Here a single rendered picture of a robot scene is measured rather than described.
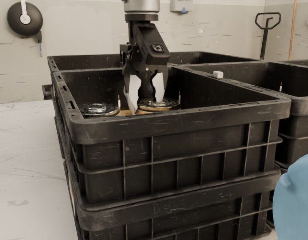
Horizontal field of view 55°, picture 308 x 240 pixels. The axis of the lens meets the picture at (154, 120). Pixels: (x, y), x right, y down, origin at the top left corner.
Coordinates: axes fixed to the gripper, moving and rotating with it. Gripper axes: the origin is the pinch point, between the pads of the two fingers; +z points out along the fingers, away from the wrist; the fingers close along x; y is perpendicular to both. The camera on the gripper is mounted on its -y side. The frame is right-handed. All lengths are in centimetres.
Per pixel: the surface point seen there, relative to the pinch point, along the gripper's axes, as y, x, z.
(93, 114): -3.8, 12.6, -1.2
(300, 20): 244, -318, -25
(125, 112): 5.6, 3.1, 2.0
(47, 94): 154, 12, 27
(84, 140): -29.6, 18.9, -6.1
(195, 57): 46, -40, -6
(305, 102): -31.1, -11.3, -7.6
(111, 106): 1.6, 7.4, -1.0
